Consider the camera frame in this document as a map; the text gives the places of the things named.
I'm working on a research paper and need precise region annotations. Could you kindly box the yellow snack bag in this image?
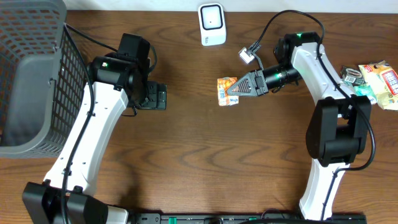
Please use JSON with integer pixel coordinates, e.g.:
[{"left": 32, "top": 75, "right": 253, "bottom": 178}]
[{"left": 359, "top": 60, "right": 397, "bottom": 111}]

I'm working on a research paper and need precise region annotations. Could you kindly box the dark grey plastic basket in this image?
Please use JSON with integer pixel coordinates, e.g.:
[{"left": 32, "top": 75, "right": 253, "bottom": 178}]
[{"left": 1, "top": 0, "right": 86, "bottom": 159}]

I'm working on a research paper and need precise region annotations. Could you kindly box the white barcode scanner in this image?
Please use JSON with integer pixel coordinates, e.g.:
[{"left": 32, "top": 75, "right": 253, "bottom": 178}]
[{"left": 198, "top": 2, "right": 226, "bottom": 47}]

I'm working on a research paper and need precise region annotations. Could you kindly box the black right cable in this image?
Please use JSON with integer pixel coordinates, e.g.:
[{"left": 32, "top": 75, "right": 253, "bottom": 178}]
[{"left": 253, "top": 9, "right": 376, "bottom": 220}]

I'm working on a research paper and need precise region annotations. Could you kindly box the black cable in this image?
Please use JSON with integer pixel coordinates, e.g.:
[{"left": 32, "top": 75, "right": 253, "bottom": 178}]
[
  {"left": 60, "top": 23, "right": 158, "bottom": 224},
  {"left": 253, "top": 9, "right": 376, "bottom": 220}
]

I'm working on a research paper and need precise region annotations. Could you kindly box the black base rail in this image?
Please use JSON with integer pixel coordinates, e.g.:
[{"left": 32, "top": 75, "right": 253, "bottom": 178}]
[{"left": 127, "top": 213, "right": 368, "bottom": 224}]

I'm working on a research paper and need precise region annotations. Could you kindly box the orange snack pack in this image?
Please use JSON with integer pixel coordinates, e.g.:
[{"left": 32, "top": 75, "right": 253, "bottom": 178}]
[{"left": 217, "top": 77, "right": 239, "bottom": 106}]

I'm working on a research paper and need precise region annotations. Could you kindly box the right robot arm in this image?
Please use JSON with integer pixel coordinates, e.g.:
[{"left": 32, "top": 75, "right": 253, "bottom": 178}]
[{"left": 226, "top": 32, "right": 371, "bottom": 221}]

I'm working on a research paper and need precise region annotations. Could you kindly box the black left cable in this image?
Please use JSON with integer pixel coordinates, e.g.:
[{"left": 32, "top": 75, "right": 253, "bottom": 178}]
[{"left": 60, "top": 23, "right": 158, "bottom": 224}]

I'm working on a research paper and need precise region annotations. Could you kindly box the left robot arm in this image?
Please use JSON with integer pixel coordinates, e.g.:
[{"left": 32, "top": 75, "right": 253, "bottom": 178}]
[{"left": 22, "top": 34, "right": 167, "bottom": 223}]

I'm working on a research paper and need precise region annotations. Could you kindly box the small teal tissue pack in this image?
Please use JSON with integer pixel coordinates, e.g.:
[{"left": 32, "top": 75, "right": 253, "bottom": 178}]
[{"left": 354, "top": 84, "right": 377, "bottom": 105}]

